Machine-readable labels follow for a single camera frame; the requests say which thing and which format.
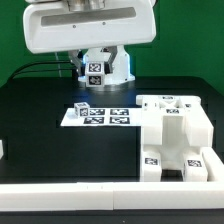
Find small white tagged cube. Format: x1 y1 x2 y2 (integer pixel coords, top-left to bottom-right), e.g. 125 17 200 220
85 62 105 87

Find white chair back panel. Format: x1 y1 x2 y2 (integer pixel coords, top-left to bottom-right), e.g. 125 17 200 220
61 108 141 127

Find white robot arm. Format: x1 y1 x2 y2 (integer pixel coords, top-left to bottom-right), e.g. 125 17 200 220
23 0 156 90

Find grey cable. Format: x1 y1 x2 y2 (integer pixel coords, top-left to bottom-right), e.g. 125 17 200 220
54 51 64 78

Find small white tagged block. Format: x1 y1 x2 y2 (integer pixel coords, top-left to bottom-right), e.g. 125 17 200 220
74 102 90 117

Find white long chair side front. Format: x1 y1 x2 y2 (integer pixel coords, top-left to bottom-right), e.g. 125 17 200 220
136 95 214 147

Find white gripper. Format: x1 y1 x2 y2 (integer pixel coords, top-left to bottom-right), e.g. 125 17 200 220
23 0 156 75

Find white part at left edge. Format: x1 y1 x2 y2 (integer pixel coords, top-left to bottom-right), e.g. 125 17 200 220
0 140 4 160

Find black cables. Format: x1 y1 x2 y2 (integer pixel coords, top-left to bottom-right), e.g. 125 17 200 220
7 59 84 83

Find white chair seat part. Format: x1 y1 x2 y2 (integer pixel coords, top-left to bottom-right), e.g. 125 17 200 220
141 106 203 170

